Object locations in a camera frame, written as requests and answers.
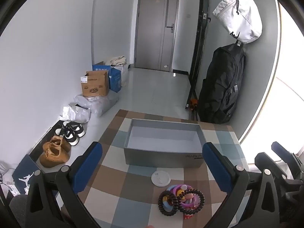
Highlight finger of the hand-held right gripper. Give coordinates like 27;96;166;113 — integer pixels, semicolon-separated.
272;142;303;178
255;152;291;183

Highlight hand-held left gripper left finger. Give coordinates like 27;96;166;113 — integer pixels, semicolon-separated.
25;142;103;228

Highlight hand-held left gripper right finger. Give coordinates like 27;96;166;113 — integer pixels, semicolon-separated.
202;142;285;228

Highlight black spiral hair tie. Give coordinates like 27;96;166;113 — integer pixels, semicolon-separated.
158;191;180;217
178;189;205;214

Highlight purple ring bracelet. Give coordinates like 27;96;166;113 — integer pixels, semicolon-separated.
173;185;198;210

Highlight grey box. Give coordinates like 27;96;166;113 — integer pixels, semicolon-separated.
123;118;205;168

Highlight tan boot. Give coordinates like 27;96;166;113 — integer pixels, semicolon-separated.
43;135;72;153
39;145;71;168

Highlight black white sandals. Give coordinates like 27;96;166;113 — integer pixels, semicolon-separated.
55;128;80;147

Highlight checked table mat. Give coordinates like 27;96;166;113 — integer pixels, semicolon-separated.
78;109;250;228

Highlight black shoe mat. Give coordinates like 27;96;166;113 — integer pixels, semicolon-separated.
28;120;65;162

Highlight crumpled white plastic bag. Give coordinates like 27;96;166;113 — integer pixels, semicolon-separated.
59;103;92;124

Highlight white round lid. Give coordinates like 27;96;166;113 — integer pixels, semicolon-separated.
151;170;171;187

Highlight dark blue shoebox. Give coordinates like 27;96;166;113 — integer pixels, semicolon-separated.
12;154;43;194

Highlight grey plastic parcel bag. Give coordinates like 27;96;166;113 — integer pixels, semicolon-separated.
75;90;120;117

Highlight black backpack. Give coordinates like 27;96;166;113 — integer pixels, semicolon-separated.
197;43;246;124

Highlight brown cardboard box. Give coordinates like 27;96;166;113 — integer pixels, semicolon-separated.
81;70;110;97

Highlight blue cardboard box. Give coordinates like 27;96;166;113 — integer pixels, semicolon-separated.
92;61;122;93

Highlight beige tote bag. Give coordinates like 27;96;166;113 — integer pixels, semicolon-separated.
105;55;128;67

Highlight white hanging bag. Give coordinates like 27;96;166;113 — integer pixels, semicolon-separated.
212;0;263;44

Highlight grey door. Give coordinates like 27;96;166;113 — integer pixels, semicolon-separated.
134;0;180;72

